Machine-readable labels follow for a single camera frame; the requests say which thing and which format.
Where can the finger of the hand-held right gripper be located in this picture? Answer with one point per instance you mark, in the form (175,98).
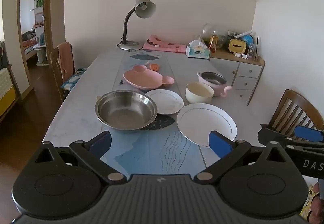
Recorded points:
(310,134)
(276,136)

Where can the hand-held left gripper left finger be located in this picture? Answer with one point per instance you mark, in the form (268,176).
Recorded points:
(101,143)

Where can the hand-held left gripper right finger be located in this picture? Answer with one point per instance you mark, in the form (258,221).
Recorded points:
(219,144)

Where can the large white plate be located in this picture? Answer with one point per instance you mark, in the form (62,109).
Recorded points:
(205,122)

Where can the stainless steel bowl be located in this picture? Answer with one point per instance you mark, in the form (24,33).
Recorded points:
(125,110)

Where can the cream bowl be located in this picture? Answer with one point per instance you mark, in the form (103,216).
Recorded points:
(198,95)

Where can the small white plate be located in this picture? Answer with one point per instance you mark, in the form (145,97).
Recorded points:
(168,102)

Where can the pink mouse-shaped plate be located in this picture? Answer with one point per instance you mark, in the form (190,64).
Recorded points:
(145,78)

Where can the person's right hand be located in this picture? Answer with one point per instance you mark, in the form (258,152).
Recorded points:
(317,206)

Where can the wooden slat-back chair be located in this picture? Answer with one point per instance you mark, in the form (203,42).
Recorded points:
(291,107)

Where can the yellow printed cloth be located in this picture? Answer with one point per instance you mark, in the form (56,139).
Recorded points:
(307,201)

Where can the blue printed table runner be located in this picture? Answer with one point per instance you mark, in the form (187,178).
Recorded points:
(151,148)

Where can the white drawer cabinet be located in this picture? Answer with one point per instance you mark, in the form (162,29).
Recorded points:
(246,74)

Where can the striped blue bag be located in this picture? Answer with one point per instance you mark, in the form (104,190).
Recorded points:
(73,78)

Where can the clear plastic box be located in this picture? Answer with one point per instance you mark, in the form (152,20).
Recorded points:
(251,50)

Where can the wooden chair with towel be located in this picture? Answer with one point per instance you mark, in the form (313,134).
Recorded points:
(54,67)

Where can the pink towel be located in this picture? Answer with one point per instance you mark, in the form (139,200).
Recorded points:
(65,59)

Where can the orange pouch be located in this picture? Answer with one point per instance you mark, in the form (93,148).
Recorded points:
(154,66)

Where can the tissue box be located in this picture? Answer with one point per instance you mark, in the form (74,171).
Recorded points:
(198,52)

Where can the yellow tissue holder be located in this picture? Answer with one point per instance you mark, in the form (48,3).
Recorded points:
(236,46)

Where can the blue globe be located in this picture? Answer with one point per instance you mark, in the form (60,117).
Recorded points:
(249,40)

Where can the amber bottle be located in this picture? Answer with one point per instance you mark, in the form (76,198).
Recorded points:
(213,43)

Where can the glass fish bowl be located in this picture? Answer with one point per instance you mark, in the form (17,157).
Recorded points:
(222,40)

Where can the wooden bench with cover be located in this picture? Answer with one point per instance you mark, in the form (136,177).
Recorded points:
(6,90)

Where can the pink patterned cloth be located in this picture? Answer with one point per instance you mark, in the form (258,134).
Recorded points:
(164,45)

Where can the clear glass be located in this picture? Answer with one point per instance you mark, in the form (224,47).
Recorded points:
(206,30)

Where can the grey desk lamp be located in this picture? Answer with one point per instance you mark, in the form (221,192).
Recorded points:
(143,7)

